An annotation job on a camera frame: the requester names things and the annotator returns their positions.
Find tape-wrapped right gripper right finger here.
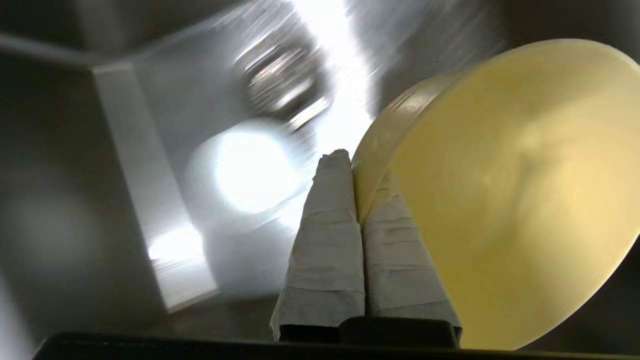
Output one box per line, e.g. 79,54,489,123
361,169,463,332

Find stainless steel sink basin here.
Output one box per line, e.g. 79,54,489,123
0,0,640,360

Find yellow bowl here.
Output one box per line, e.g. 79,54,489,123
351,38,640,352

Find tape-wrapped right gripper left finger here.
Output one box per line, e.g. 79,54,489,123
269,148,367,342

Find round metal drain strainer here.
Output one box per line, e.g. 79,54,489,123
234,32,333,132

